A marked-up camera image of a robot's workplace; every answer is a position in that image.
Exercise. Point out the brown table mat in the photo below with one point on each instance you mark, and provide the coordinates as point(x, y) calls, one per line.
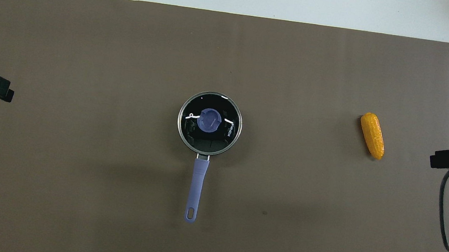
point(89, 41)

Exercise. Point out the yellow toy corn cob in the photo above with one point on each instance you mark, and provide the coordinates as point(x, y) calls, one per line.
point(372, 134)

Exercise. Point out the glass lid purple knob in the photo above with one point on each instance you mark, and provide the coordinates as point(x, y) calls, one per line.
point(210, 121)

